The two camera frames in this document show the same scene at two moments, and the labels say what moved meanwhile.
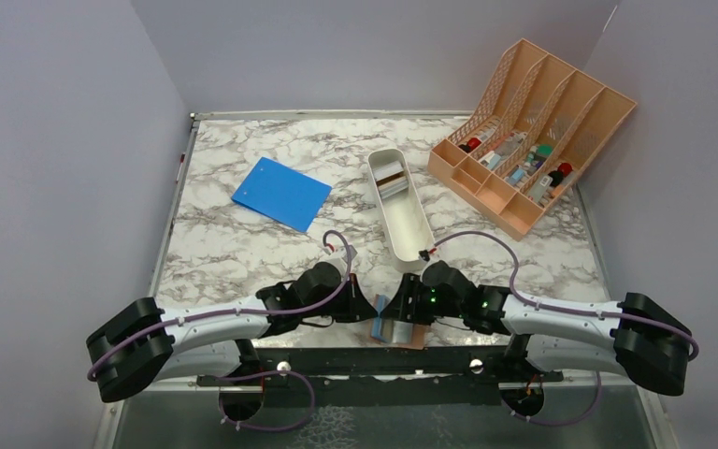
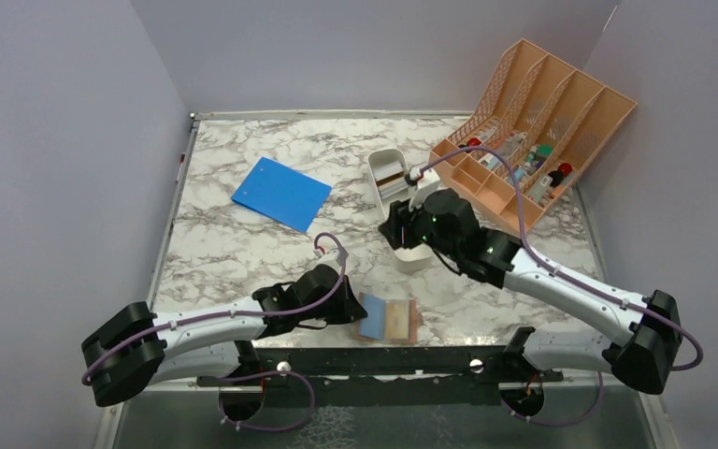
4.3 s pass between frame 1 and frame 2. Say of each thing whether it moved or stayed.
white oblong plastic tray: stayed
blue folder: stayed
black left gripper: stayed
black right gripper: moved
